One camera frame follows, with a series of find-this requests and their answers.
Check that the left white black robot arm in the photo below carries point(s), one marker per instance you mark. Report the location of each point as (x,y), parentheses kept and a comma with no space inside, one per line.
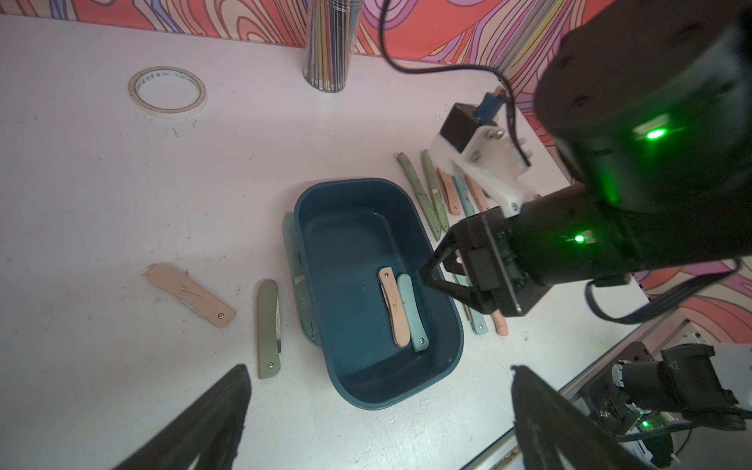
(695,380)

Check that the peach knife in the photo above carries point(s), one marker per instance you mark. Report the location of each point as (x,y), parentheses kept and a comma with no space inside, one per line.
(390,290)

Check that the clear pencil cup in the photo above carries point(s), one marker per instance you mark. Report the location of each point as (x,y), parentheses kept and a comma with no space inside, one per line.
(330,43)

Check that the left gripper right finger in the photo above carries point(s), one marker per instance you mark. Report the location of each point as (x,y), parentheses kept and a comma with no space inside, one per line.
(551,432)

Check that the olive knife tray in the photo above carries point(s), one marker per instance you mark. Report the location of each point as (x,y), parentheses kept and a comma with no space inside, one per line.
(268,330)

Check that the beige knife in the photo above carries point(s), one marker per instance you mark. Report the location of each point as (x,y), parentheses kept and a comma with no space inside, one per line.
(199,299)

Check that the dark teal storage tray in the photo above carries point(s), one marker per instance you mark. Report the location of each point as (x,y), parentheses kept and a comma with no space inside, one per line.
(347,231)

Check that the long pink knife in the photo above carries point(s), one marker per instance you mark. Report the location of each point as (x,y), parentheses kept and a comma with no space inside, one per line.
(499,321)

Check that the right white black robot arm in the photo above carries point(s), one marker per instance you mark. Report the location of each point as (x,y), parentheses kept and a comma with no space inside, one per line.
(649,105)

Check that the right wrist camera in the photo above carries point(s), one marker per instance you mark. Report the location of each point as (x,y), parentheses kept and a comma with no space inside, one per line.
(478,141)

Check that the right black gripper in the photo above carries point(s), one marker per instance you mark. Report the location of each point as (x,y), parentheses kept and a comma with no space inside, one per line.
(511,262)

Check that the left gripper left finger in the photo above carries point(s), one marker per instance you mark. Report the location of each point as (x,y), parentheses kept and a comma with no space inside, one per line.
(204,436)

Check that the teal knife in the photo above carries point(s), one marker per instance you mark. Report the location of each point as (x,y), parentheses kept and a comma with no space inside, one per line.
(477,320)
(299,281)
(464,196)

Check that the mint knife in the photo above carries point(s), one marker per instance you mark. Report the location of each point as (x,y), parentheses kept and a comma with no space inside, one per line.
(419,338)

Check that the masking tape roll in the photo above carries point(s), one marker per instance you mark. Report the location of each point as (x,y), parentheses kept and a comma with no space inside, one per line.
(168,92)

